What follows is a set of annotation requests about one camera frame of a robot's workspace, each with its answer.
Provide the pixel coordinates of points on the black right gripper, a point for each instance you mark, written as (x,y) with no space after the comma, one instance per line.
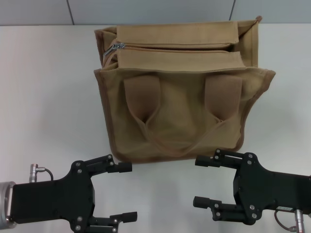
(267,189)

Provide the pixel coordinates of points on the khaki canvas food bag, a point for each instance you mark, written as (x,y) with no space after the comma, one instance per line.
(175,116)

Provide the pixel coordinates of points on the silver metal zipper pull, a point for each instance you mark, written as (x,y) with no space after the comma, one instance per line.
(108,52)

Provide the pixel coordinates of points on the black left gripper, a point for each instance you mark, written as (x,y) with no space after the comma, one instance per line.
(53,201)

